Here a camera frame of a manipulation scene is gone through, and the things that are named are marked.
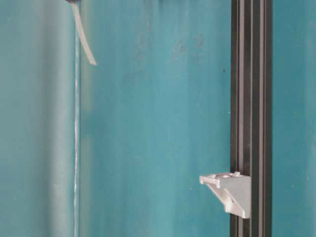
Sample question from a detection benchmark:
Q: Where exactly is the thin white wire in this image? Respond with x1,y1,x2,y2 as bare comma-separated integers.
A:
71,3,98,66

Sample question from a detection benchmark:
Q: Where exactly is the grey corner bracket with hole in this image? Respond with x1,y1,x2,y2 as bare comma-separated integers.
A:
199,171,251,219

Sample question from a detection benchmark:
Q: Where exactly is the black aluminium extrusion post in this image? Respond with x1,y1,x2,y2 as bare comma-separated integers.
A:
230,0,273,237

